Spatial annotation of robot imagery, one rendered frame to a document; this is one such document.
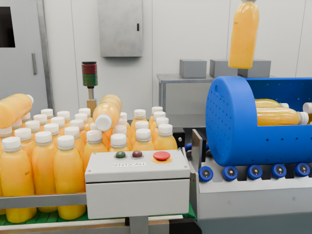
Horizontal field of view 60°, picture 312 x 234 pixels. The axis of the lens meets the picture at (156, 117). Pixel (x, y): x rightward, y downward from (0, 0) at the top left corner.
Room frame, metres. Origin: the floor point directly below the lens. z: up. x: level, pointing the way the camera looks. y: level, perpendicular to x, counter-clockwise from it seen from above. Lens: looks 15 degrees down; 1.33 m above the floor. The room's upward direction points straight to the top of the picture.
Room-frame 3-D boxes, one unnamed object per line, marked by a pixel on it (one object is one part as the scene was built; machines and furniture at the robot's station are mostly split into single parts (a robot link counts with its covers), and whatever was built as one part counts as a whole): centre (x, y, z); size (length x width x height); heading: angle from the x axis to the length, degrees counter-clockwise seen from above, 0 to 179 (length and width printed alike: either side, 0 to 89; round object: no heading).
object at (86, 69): (1.14, 0.28, 1.23); 0.06 x 0.06 x 0.04
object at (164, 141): (0.72, -0.03, 1.00); 0.07 x 0.07 x 0.19
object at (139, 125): (0.75, 0.04, 1.10); 0.04 x 0.04 x 0.02
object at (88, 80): (1.14, 0.28, 1.18); 0.06 x 0.06 x 0.05
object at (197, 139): (0.82, -0.14, 0.99); 0.10 x 0.02 x 0.12; 6
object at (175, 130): (1.02, -0.08, 0.95); 0.10 x 0.07 x 0.10; 6
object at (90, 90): (1.14, 0.28, 1.18); 0.06 x 0.06 x 0.16
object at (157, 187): (0.51, 0.04, 1.05); 0.20 x 0.10 x 0.10; 96
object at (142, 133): (0.68, 0.03, 1.10); 0.04 x 0.04 x 0.02
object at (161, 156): (0.52, -0.01, 1.11); 0.04 x 0.04 x 0.01
